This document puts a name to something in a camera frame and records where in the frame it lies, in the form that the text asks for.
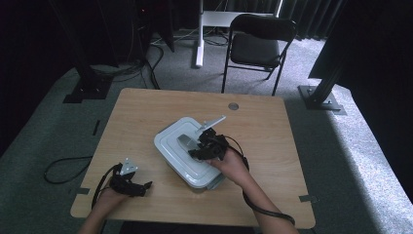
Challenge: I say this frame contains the left hand-held gripper cable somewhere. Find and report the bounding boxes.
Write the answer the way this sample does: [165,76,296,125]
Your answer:
[91,163,122,209]

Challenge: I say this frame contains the bundle of black cables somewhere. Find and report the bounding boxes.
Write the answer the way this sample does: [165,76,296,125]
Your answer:
[91,42,164,91]

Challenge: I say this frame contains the person's left hand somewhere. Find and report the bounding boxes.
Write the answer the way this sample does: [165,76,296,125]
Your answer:
[92,187,131,215]

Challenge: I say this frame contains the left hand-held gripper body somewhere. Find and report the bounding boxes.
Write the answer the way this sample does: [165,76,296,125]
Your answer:
[108,157,139,196]

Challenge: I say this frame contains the person's right hand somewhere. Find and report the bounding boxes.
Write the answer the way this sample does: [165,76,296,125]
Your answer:
[206,150,251,187]

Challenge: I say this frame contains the black cable on floor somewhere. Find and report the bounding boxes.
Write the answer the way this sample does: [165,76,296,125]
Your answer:
[43,156,94,185]

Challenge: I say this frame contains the white box lid grey handle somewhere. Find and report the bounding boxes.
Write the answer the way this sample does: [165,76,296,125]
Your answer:
[153,116,225,189]

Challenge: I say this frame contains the black metal stand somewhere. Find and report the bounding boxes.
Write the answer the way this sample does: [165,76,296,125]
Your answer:
[48,0,115,104]
[297,58,348,116]

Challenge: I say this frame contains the hand-held gripper cable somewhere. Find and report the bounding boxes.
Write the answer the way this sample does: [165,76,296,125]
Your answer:
[223,135,296,227]
[91,163,122,209]

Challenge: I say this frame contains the dark curtain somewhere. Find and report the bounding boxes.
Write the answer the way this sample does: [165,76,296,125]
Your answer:
[308,0,413,203]

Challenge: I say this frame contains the person's dark clothing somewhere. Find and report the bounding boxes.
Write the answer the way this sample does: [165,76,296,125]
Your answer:
[118,220,257,234]

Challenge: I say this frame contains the black folding chair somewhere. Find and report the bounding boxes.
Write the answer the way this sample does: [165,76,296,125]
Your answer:
[221,13,298,97]

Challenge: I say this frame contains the right hand-held gripper cable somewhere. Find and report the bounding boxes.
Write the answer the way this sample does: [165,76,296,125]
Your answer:
[223,135,296,227]

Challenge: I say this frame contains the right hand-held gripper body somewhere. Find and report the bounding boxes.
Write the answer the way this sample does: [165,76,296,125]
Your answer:
[195,115,230,161]

